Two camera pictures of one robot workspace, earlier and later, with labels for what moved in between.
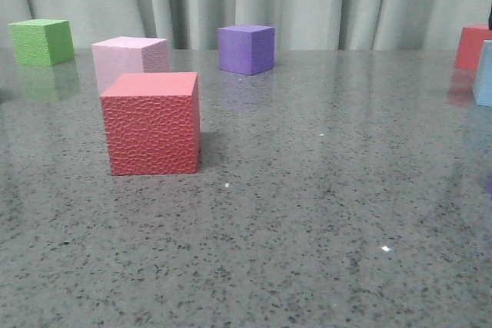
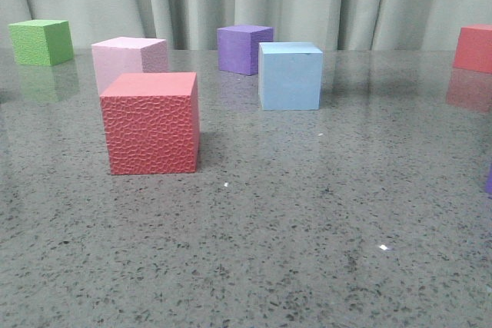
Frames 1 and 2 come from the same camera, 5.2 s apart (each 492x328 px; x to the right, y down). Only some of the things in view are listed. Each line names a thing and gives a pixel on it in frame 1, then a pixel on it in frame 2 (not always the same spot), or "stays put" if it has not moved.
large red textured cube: x=153 y=122 stays put
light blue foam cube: x=482 y=83 -> x=290 y=76
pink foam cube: x=124 y=54 stays put
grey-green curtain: x=310 y=4 stays put
